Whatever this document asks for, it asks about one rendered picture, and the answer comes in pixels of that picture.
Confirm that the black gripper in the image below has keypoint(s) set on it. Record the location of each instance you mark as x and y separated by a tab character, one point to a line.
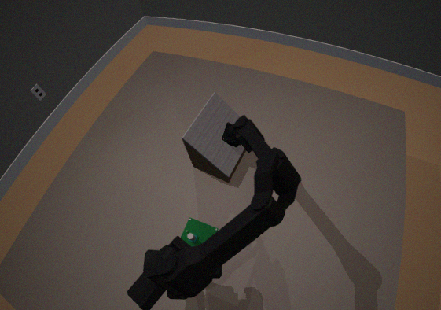
150	260

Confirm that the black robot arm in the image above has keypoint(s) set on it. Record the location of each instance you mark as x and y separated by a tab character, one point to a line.
184	271

